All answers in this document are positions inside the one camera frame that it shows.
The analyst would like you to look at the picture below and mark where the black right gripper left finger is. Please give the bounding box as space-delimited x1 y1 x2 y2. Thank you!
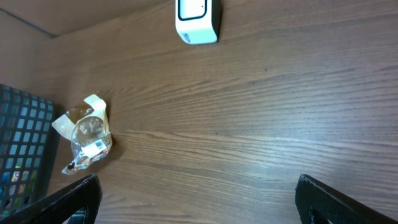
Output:
1 174 103 224

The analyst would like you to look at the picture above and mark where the grey plastic mesh basket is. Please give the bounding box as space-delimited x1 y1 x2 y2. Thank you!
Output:
1 84 58 220

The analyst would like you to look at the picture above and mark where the white barcode scanner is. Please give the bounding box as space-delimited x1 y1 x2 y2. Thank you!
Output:
175 0 223 45

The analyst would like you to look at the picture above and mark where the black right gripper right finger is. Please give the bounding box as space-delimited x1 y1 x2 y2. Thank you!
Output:
295 174 397 224

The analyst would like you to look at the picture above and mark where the beige clear pastry bag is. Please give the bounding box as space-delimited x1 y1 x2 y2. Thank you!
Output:
52 94 113 175

